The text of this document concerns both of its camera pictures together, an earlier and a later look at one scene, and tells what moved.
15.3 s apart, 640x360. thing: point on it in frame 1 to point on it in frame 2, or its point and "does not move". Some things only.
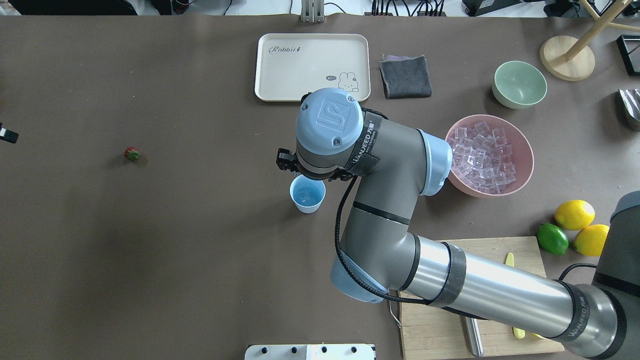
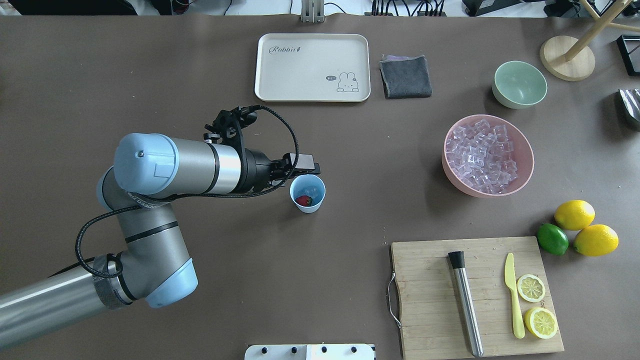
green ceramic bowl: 518,84 does not move
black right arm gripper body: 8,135 to 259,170
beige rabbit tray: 290,65 does not move
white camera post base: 341,351 does not move
